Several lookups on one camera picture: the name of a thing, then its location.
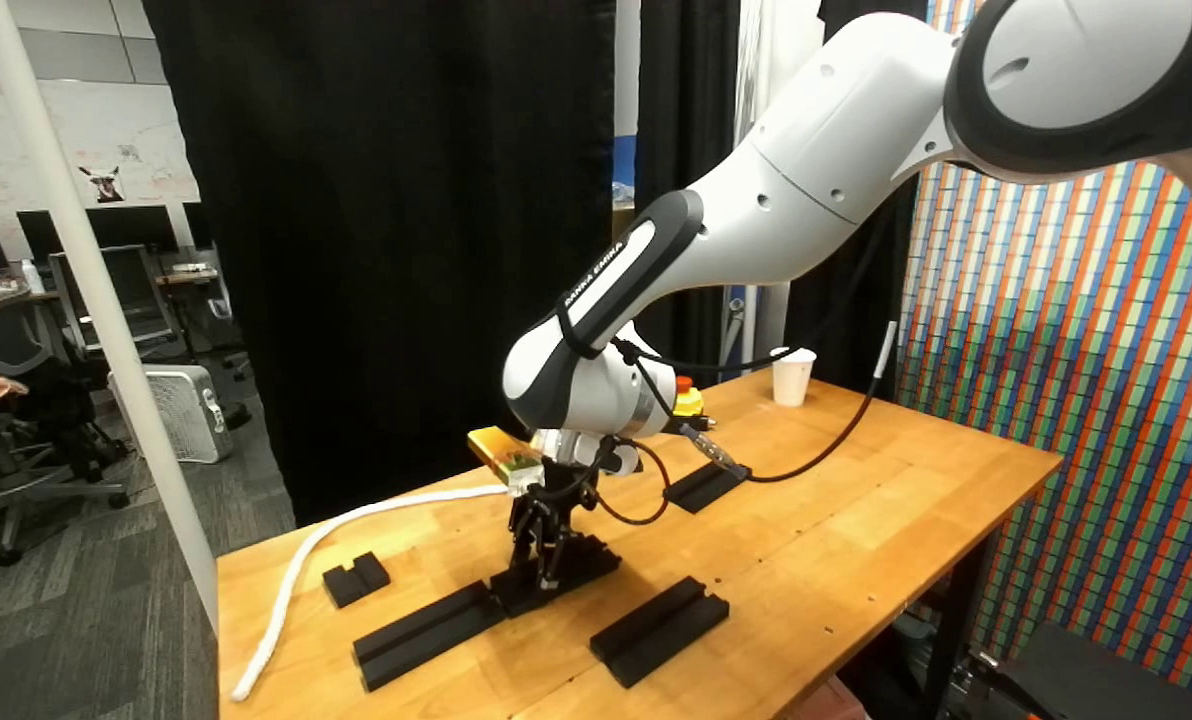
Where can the tan wrist camera box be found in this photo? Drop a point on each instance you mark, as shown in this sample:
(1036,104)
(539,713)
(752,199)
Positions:
(498,444)

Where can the brown cardboard box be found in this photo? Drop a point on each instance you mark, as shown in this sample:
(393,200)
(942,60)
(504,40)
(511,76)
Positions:
(624,227)

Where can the black office chair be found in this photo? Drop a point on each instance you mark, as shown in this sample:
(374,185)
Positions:
(48,400)

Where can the white paper cup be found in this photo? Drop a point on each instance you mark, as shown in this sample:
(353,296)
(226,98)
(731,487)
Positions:
(794,381)

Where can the narrow black curtain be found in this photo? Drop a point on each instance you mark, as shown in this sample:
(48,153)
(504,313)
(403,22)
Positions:
(681,81)

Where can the black stool seat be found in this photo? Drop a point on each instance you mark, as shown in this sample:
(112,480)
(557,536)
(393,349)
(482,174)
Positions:
(1102,682)

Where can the wide black grooved block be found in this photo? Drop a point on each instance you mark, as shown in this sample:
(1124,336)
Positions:
(659,632)

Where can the wide black curtain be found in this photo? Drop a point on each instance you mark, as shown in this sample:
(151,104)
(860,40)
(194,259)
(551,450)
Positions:
(380,243)

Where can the white computer case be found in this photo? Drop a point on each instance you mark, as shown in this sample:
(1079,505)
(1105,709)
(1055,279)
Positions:
(182,415)

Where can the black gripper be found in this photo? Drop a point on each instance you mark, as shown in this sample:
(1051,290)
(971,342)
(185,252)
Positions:
(557,492)

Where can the short black grooved piece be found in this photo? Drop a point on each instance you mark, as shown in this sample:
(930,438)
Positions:
(356,582)

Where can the white slanted pole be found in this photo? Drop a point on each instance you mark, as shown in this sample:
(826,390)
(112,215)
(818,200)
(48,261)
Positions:
(92,287)

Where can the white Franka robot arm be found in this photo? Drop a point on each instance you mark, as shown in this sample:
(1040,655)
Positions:
(811,185)

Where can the black curtain beside colourful wall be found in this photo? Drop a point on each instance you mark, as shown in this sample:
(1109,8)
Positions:
(848,305)

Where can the black table leg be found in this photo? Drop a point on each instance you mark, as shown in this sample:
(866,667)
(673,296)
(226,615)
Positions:
(949,643)

